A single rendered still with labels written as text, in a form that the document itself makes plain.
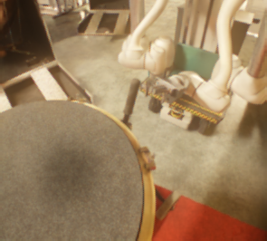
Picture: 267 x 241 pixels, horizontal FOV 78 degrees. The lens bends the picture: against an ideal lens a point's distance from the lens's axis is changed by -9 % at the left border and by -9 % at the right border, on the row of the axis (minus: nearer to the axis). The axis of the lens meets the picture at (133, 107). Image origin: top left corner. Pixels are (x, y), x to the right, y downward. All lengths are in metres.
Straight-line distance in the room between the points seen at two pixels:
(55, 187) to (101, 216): 0.14
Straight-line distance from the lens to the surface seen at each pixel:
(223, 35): 0.90
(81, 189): 0.49
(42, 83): 2.08
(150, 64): 1.08
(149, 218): 0.48
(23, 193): 0.54
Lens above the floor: 1.25
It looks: 46 degrees down
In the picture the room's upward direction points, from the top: 1 degrees counter-clockwise
